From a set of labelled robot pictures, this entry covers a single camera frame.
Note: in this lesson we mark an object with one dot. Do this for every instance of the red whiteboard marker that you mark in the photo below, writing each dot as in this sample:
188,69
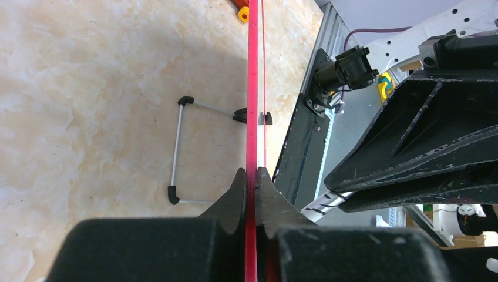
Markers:
324,204

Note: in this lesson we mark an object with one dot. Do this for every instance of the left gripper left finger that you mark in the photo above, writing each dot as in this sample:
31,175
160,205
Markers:
208,247

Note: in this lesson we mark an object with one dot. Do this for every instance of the whiteboard wire stand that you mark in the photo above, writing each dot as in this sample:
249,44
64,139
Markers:
204,132

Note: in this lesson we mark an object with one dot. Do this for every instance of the white cable duct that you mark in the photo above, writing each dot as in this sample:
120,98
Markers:
330,115

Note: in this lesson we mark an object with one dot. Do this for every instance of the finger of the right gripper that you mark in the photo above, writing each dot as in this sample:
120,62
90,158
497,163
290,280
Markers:
463,187

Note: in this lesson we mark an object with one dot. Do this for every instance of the red green toy car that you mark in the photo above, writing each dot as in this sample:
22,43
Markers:
243,10

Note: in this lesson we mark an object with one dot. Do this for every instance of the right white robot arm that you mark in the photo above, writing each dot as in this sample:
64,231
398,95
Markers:
357,67

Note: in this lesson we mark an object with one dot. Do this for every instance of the pink framed whiteboard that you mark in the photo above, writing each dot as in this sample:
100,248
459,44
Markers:
252,153

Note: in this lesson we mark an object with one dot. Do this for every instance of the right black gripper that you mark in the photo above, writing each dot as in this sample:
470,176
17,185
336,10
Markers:
439,120

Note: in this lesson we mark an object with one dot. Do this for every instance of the aluminium frame rail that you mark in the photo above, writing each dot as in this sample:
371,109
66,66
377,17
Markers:
330,37

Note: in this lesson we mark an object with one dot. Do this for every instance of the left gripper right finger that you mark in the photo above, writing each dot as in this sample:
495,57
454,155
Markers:
293,248

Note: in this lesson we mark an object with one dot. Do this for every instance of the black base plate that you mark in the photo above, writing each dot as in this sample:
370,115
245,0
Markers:
297,169

